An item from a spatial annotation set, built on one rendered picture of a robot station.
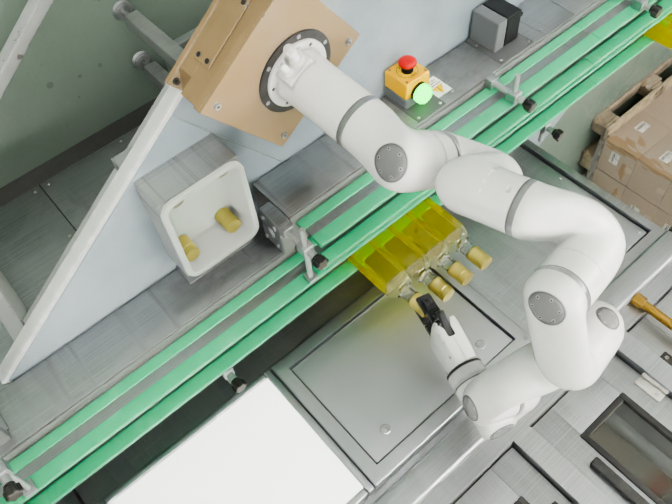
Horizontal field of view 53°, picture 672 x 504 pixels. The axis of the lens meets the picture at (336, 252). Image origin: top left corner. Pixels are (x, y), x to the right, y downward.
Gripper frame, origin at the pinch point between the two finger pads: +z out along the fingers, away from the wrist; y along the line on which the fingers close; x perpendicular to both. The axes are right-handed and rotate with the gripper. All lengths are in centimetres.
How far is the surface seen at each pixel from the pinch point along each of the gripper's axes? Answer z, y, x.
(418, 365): -5.1, -13.0, 4.0
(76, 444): 1, 3, 71
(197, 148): 31, 33, 32
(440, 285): 2.9, 1.6, -4.8
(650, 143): 163, -232, -278
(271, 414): -1.7, -13.0, 36.6
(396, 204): 22.6, 6.3, -4.7
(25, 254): 67, -16, 78
